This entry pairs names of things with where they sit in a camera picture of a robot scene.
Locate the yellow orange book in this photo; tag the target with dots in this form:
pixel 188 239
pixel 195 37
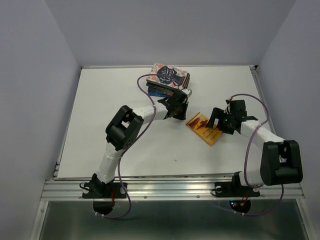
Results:
pixel 198 124

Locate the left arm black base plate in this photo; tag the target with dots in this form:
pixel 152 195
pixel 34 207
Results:
pixel 110 190

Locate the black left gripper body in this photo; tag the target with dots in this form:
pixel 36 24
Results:
pixel 180 114

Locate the aluminium front rail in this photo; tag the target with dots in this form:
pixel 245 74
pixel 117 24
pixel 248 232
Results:
pixel 142 189

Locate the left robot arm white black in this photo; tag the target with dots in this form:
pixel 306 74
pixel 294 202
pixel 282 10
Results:
pixel 122 131

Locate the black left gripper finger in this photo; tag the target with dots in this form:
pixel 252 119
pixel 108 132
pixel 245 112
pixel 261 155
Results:
pixel 166 102
pixel 179 111

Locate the floral white Little Women book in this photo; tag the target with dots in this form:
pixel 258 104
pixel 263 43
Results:
pixel 167 76

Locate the Jane Eyre blue book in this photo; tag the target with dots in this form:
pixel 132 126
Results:
pixel 159 93

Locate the brown orange Leonard Tulane book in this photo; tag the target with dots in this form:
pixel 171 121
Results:
pixel 186 84

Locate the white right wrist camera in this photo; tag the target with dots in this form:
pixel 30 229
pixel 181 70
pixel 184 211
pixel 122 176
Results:
pixel 227 110

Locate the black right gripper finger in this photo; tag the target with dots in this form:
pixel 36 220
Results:
pixel 216 118
pixel 250 118

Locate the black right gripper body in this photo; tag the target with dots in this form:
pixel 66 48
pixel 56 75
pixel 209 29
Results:
pixel 226 126

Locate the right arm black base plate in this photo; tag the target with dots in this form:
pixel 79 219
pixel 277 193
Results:
pixel 225 189

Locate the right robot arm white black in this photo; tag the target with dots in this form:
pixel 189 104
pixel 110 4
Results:
pixel 280 161

